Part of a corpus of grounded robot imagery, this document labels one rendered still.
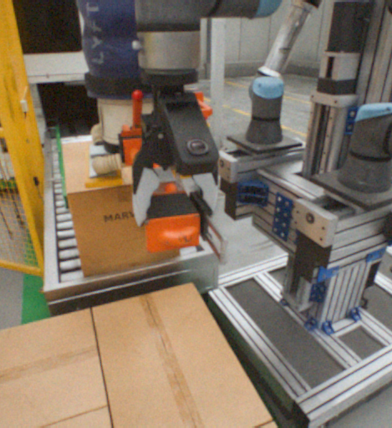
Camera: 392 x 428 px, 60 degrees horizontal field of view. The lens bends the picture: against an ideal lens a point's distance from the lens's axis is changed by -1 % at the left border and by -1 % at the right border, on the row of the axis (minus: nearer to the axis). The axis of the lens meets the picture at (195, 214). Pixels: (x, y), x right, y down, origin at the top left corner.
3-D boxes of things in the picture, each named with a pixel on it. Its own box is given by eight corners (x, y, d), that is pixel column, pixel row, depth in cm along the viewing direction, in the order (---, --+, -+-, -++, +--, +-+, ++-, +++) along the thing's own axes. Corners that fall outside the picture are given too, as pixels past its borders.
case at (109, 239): (75, 215, 185) (62, 143, 165) (148, 203, 197) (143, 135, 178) (84, 284, 135) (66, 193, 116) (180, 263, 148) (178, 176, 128)
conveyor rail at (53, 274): (48, 151, 324) (43, 131, 314) (53, 150, 325) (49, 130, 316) (54, 326, 135) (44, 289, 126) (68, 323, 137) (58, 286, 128)
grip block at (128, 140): (119, 154, 84) (116, 130, 81) (159, 150, 86) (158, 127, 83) (122, 166, 77) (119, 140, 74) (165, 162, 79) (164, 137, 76)
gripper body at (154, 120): (190, 150, 53) (190, 65, 47) (206, 169, 46) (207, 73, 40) (140, 154, 51) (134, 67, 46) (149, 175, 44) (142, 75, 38)
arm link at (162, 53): (209, 32, 38) (134, 33, 36) (208, 75, 40) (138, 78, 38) (191, 31, 44) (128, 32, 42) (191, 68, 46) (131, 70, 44)
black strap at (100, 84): (85, 83, 103) (84, 68, 101) (161, 79, 109) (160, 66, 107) (85, 96, 84) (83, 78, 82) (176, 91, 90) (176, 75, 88)
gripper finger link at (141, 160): (154, 196, 49) (177, 140, 46) (155, 201, 47) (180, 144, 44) (122, 186, 47) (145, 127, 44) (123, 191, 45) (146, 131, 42)
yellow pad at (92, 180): (85, 149, 118) (84, 135, 116) (114, 146, 121) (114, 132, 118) (84, 190, 90) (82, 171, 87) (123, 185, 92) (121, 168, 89)
